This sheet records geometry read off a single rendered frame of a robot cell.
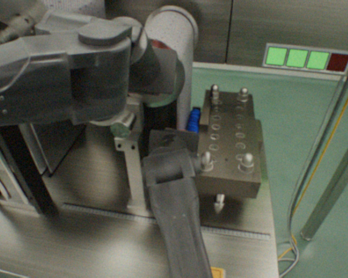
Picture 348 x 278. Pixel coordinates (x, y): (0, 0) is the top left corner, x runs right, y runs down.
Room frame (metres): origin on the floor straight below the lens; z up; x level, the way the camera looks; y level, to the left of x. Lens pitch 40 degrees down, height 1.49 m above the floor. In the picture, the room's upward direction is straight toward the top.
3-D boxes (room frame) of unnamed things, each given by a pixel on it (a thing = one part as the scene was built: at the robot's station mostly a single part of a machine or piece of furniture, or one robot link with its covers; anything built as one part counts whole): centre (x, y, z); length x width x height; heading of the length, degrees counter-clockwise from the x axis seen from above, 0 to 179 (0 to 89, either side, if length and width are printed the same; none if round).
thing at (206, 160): (0.45, -0.07, 1.05); 0.04 x 0.04 x 0.04
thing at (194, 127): (0.58, -0.05, 1.03); 0.21 x 0.04 x 0.03; 170
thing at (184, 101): (0.59, -0.03, 1.11); 0.23 x 0.01 x 0.18; 170
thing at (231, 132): (0.60, -0.15, 1.00); 0.40 x 0.16 x 0.06; 170
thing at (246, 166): (0.44, -0.17, 1.05); 0.04 x 0.04 x 0.04
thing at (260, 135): (0.60, -0.25, 0.96); 0.10 x 0.03 x 0.11; 170
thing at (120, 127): (0.41, 0.10, 1.18); 0.04 x 0.02 x 0.04; 80
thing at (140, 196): (0.44, 0.09, 1.05); 0.06 x 0.05 x 0.31; 170
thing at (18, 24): (0.50, 0.30, 1.33); 0.06 x 0.06 x 0.06; 80
